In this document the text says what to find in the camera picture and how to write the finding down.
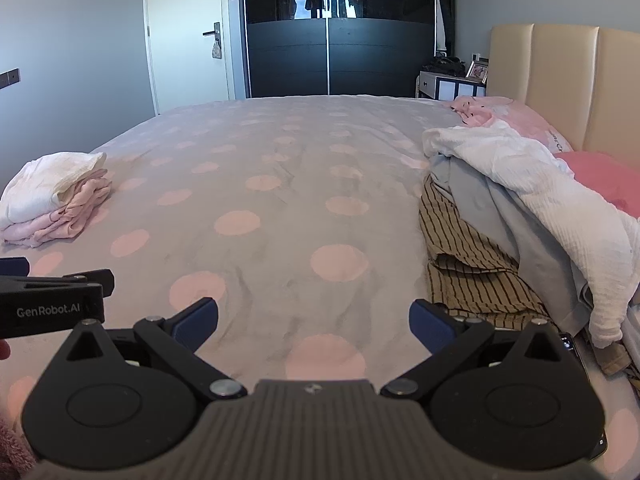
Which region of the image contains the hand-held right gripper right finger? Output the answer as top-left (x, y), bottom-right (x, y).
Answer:
top-left (380, 299), bottom-right (576, 401)

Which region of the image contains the black wardrobe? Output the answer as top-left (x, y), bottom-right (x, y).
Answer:
top-left (237, 0), bottom-right (437, 100)

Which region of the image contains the white hanging garment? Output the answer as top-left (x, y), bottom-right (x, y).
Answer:
top-left (434, 0), bottom-right (449, 56)

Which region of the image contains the brown striped garment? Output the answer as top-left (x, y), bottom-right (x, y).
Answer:
top-left (419, 172), bottom-right (561, 332)

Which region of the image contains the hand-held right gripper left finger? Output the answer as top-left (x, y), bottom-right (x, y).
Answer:
top-left (65, 297), bottom-right (248, 401)

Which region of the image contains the black bag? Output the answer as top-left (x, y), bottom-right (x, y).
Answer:
top-left (422, 56), bottom-right (469, 79)

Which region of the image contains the folded pale pink garment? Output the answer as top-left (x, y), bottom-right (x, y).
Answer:
top-left (2, 209), bottom-right (71, 249)

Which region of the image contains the grey pink-dotted bedspread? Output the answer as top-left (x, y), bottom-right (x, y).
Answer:
top-left (0, 95), bottom-right (640, 480)

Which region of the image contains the black smartphone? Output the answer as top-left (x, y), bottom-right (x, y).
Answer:
top-left (557, 331), bottom-right (609, 463)

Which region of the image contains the folded white garment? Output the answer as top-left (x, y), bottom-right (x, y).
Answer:
top-left (0, 151), bottom-right (108, 231)

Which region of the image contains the grey shirt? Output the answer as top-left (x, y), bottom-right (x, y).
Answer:
top-left (430, 152), bottom-right (596, 333)

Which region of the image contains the white nightstand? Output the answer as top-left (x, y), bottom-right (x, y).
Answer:
top-left (416, 71), bottom-right (488, 101)

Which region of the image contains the pink crumpled garment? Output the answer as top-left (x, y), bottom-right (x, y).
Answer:
top-left (445, 96), bottom-right (574, 154)

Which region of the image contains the white door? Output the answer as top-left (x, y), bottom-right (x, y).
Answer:
top-left (142, 0), bottom-right (236, 116)

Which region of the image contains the beige garment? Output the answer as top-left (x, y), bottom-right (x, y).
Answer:
top-left (590, 342), bottom-right (633, 377)

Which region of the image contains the purple fleece robe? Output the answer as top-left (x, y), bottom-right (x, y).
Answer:
top-left (0, 410), bottom-right (38, 480)

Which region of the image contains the plain pink pillow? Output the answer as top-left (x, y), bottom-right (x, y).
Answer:
top-left (556, 151), bottom-right (640, 217)

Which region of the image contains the white muslin garment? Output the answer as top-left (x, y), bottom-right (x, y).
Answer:
top-left (422, 122), bottom-right (640, 351)

